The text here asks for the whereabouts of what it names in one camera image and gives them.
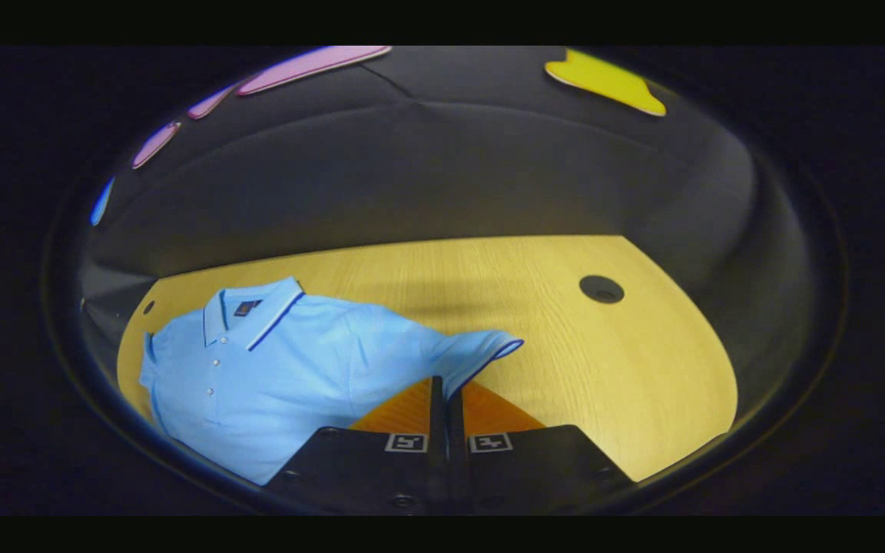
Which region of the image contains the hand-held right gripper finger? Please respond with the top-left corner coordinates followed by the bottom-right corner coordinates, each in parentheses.
top-left (447, 381), bottom-right (635, 515)
top-left (266, 376), bottom-right (448, 515)

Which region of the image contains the light blue T-shirt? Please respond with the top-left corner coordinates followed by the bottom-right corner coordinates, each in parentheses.
top-left (139, 276), bottom-right (525, 486)

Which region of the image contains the black backdrop cloth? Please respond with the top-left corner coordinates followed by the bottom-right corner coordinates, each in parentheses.
top-left (78, 46), bottom-right (816, 369)

